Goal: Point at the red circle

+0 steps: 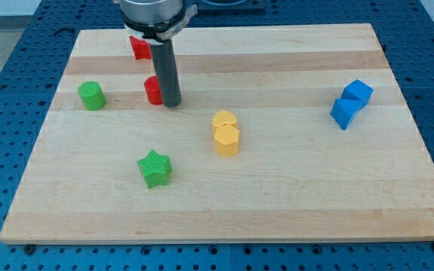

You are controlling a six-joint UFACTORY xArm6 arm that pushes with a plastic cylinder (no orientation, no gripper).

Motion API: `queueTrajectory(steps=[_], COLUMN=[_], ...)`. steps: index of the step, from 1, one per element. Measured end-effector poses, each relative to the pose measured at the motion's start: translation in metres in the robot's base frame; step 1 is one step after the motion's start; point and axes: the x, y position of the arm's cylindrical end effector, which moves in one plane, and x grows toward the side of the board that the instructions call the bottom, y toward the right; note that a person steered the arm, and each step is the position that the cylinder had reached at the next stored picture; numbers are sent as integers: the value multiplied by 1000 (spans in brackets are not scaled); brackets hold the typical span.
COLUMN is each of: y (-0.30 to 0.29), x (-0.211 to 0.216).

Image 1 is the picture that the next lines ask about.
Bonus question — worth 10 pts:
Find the red block at back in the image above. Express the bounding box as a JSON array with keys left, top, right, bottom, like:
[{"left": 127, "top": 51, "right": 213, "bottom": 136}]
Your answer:
[{"left": 129, "top": 36, "right": 151, "bottom": 60}]

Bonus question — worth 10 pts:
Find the red cylinder block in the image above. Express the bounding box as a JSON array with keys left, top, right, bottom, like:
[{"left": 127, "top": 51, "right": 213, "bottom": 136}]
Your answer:
[{"left": 144, "top": 76, "right": 163, "bottom": 105}]

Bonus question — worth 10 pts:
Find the blue triangular block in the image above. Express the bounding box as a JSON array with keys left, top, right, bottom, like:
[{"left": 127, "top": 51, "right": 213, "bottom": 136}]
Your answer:
[{"left": 330, "top": 99, "right": 363, "bottom": 130}]

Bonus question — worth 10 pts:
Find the wooden board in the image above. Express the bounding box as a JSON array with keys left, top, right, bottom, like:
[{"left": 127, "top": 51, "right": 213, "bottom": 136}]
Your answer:
[{"left": 0, "top": 23, "right": 434, "bottom": 245}]

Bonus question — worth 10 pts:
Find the yellow heart block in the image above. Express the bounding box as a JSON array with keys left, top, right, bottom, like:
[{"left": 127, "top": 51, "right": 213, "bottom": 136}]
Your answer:
[{"left": 212, "top": 110, "right": 237, "bottom": 133}]

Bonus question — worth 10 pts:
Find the yellow hexagon block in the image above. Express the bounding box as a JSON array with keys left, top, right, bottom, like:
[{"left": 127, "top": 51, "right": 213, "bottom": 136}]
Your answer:
[{"left": 214, "top": 125, "right": 240, "bottom": 157}]

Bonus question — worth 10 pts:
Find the blue cube block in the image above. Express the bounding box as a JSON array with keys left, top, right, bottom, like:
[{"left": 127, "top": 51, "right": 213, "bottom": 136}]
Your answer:
[{"left": 341, "top": 80, "right": 374, "bottom": 108}]

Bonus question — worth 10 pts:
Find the green cylinder block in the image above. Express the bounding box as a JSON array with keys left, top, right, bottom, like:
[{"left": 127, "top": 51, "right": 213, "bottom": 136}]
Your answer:
[{"left": 78, "top": 81, "right": 106, "bottom": 111}]

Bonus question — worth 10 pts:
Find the green star block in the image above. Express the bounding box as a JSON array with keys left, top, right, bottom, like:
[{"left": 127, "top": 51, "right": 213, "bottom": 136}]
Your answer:
[{"left": 136, "top": 150, "right": 173, "bottom": 189}]

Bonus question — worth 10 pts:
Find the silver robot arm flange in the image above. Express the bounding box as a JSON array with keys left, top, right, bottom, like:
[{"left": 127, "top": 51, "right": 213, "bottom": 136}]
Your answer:
[{"left": 120, "top": 0, "right": 198, "bottom": 44}]

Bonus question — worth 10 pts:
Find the grey cylindrical pointer rod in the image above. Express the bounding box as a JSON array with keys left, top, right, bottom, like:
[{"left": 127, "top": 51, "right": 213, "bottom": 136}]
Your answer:
[{"left": 150, "top": 40, "right": 182, "bottom": 108}]

